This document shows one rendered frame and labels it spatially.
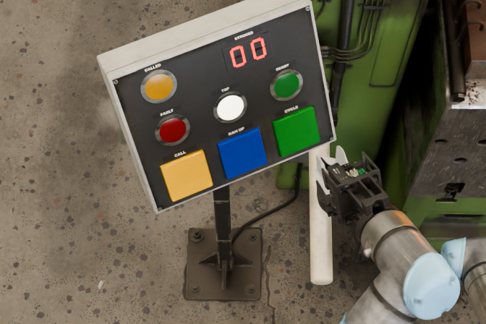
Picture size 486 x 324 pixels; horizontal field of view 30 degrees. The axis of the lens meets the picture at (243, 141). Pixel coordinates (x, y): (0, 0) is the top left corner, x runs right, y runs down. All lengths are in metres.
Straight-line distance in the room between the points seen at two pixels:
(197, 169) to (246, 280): 1.02
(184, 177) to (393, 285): 0.45
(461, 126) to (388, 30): 0.24
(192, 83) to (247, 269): 1.14
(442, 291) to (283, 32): 0.49
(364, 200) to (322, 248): 0.59
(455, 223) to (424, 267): 1.25
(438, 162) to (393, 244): 0.72
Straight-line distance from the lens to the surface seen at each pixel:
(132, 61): 1.40
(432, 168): 1.95
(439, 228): 2.43
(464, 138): 1.83
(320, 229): 1.86
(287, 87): 1.48
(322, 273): 1.83
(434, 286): 1.18
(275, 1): 1.45
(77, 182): 2.63
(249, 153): 1.51
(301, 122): 1.52
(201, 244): 2.51
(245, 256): 2.50
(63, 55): 2.82
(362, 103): 2.10
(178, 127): 1.44
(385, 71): 1.98
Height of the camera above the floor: 2.39
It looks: 65 degrees down
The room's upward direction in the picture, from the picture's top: straight up
